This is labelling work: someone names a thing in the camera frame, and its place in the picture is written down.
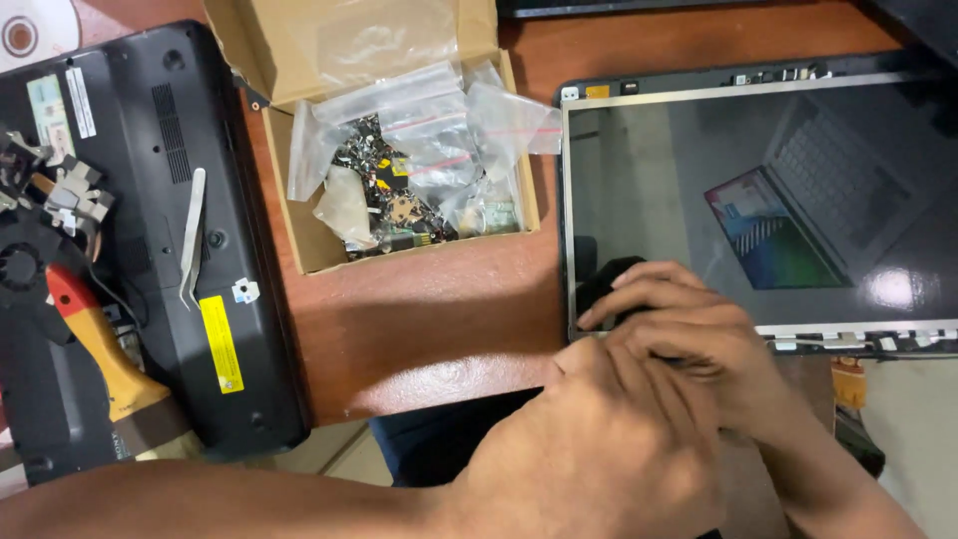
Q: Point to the person's right hand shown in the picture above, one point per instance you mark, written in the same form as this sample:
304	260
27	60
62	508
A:
718	337

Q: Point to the pile of clear plastic bags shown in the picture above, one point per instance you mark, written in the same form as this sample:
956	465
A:
434	127

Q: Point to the black device corner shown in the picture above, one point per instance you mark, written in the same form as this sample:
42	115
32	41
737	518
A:
920	22

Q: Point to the grey metal hinge brackets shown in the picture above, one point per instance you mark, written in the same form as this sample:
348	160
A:
71	191

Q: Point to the silver metal tweezers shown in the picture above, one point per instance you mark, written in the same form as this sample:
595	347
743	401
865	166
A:
192	239

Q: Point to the black metal hinge piece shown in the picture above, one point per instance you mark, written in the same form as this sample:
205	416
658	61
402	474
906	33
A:
251	88

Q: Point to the laptop screen panel with frame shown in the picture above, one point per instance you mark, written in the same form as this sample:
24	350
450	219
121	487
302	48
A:
748	187

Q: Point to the person's left fingers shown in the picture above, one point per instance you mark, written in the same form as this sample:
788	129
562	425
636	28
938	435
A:
636	367

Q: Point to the black laptop edge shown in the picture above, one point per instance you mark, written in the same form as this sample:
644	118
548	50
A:
614	6

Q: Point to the person's left hand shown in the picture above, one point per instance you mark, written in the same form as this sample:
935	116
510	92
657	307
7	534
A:
599	457

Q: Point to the white compact disc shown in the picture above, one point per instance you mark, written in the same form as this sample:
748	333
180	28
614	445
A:
34	30

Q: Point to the brown cardboard box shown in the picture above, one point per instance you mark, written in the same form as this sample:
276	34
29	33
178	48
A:
374	45

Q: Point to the person's right fingers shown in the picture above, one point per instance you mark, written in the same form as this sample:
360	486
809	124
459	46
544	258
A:
644	296

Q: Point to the black laptop base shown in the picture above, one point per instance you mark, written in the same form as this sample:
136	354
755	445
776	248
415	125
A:
150	187

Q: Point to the person's dark blue trousers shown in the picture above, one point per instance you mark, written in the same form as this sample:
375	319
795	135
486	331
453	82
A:
441	434

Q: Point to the black cooling fan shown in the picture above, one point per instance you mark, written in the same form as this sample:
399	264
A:
19	267

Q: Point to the heap of small electronic parts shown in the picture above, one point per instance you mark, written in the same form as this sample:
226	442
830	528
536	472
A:
382	202

